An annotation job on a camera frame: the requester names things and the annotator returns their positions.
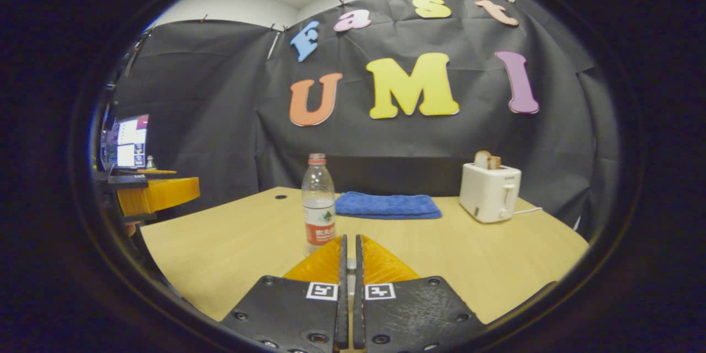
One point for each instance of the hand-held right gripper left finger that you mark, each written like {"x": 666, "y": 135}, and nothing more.
{"x": 300, "y": 314}

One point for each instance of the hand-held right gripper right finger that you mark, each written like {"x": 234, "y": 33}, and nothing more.
{"x": 408, "y": 314}

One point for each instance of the blue folded towel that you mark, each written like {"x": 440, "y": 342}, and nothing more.
{"x": 386, "y": 205}

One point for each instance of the black backdrop cloth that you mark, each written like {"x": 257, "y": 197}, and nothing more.
{"x": 209, "y": 121}

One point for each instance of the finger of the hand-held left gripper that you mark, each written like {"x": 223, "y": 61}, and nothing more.
{"x": 160, "y": 194}

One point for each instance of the computer monitor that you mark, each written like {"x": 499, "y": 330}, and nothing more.
{"x": 128, "y": 143}

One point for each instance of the green drink bottle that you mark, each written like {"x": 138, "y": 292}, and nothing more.
{"x": 150, "y": 163}

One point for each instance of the white toaster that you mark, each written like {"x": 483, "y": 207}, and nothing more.
{"x": 488, "y": 193}

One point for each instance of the bread slice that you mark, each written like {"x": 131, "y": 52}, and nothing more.
{"x": 485, "y": 160}

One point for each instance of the clear plastic water bottle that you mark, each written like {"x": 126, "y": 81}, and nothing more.
{"x": 319, "y": 215}

